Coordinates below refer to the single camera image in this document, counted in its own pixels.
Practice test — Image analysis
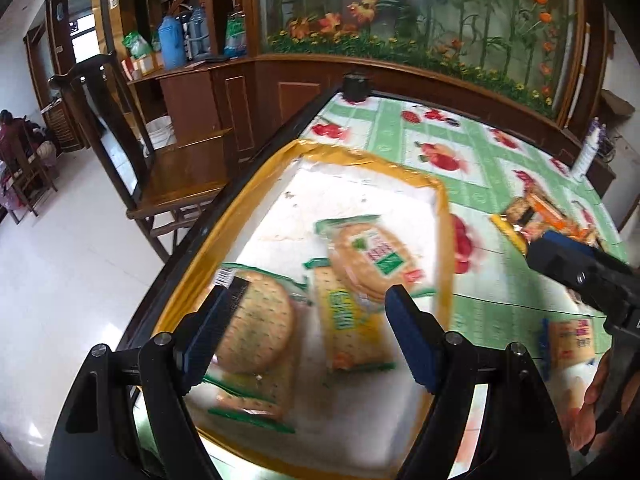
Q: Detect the green blue plastic bag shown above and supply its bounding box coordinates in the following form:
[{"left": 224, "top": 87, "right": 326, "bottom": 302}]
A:
[{"left": 223, "top": 12, "right": 248, "bottom": 59}]

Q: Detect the white spray bottle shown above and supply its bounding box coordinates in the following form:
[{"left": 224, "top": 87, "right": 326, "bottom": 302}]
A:
[{"left": 570, "top": 117, "right": 602, "bottom": 182}]

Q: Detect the orange cracker packet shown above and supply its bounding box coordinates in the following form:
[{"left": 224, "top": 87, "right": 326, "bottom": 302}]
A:
[{"left": 520, "top": 182, "right": 600, "bottom": 247}]

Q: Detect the wooden cabinet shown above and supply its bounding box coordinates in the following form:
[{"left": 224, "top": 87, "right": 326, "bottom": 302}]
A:
[{"left": 125, "top": 55, "right": 351, "bottom": 161}]

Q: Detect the blue thermos jug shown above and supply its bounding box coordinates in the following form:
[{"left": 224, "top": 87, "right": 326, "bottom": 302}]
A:
[{"left": 158, "top": 15, "right": 188, "bottom": 70}]

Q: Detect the person's right hand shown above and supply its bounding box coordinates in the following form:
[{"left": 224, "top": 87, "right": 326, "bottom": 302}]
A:
[{"left": 569, "top": 347, "right": 618, "bottom": 456}]

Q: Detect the white box with yellow rim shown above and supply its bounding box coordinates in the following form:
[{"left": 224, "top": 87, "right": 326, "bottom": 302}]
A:
[{"left": 152, "top": 139, "right": 455, "bottom": 480}]

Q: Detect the floral glass panel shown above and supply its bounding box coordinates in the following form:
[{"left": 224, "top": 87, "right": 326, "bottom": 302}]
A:
[{"left": 255, "top": 0, "right": 586, "bottom": 121}]

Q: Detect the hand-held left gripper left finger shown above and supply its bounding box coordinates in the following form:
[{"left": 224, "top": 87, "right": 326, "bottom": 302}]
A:
[{"left": 45, "top": 285, "right": 246, "bottom": 480}]

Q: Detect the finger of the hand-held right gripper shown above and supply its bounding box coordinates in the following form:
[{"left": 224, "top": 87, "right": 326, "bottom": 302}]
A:
[{"left": 525, "top": 230, "right": 608, "bottom": 307}]

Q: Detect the round cracker packet green label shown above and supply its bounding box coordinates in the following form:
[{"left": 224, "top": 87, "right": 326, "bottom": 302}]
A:
[{"left": 314, "top": 214, "right": 437, "bottom": 302}]

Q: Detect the green fruit print tablecloth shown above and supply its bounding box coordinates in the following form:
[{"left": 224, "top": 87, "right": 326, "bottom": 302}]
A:
[{"left": 200, "top": 94, "right": 632, "bottom": 480}]

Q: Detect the dark wooden chair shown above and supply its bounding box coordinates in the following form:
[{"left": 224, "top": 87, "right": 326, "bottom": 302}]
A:
[{"left": 49, "top": 52, "right": 237, "bottom": 263}]

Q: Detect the small black box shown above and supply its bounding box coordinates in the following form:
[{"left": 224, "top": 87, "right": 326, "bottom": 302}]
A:
[{"left": 342, "top": 73, "right": 372, "bottom": 105}]

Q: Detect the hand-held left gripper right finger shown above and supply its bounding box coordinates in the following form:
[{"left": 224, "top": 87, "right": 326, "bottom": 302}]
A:
[{"left": 384, "top": 285, "right": 572, "bottom": 480}]

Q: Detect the yellow snack packet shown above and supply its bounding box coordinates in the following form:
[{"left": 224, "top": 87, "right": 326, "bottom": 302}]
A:
[{"left": 490, "top": 195, "right": 536, "bottom": 257}]

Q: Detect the green edged cracker packet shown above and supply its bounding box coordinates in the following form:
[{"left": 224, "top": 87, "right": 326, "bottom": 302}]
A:
[{"left": 206, "top": 369, "right": 297, "bottom": 435}]

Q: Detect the pale orange snack packet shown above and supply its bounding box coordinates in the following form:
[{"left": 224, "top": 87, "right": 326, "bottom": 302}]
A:
[{"left": 539, "top": 316, "right": 597, "bottom": 378}]

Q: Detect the green white bag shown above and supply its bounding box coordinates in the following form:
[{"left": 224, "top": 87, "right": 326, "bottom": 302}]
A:
[{"left": 123, "top": 31, "right": 153, "bottom": 60}]

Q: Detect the rectangular yellow cracker packet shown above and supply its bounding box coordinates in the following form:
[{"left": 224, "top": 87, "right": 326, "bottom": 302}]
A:
[{"left": 304, "top": 257, "right": 397, "bottom": 374}]

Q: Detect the clear water bottle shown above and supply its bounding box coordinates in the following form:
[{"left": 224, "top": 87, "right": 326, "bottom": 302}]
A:
[{"left": 187, "top": 6, "right": 211, "bottom": 60}]

